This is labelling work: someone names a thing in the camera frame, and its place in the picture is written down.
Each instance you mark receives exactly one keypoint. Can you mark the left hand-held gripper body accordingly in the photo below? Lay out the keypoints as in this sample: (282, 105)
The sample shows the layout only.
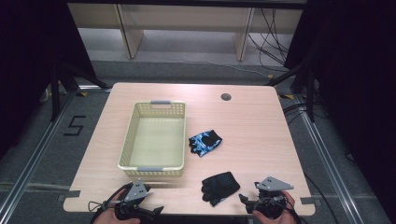
(135, 192)

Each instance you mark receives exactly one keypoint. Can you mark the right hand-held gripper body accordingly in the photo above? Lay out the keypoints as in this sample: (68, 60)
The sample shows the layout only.
(272, 185)

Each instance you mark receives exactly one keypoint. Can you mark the black fingerless glove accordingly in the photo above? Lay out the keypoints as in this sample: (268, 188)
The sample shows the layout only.
(219, 186)

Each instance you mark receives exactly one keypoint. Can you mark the pale yellow plastic basket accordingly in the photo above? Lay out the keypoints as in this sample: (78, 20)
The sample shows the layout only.
(155, 143)

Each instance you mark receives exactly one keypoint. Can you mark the blue patterned fingerless glove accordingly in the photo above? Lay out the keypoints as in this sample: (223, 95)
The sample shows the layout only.
(206, 142)

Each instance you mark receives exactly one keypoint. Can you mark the person's right hand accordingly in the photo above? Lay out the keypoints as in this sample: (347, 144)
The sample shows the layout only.
(288, 214)

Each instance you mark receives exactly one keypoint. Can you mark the person's left hand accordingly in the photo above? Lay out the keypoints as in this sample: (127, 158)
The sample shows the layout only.
(107, 217)

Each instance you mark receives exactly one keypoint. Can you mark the grey tape strip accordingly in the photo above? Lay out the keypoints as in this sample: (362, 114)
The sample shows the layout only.
(307, 200)
(73, 194)

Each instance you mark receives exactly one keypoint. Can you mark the black tape floor number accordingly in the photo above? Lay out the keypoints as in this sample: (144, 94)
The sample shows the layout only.
(75, 126)

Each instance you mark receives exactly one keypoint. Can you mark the black metal stand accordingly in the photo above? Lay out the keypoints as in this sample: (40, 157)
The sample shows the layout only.
(309, 93)
(56, 93)

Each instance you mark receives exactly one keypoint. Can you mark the black curtain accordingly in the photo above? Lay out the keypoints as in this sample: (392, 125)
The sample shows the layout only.
(358, 77)
(28, 62)

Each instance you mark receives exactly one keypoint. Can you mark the aluminium floor rail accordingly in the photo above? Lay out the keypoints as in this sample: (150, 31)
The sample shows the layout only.
(34, 158)
(330, 168)

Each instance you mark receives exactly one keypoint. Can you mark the beige wooden desk frame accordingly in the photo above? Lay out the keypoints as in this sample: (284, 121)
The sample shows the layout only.
(186, 21)

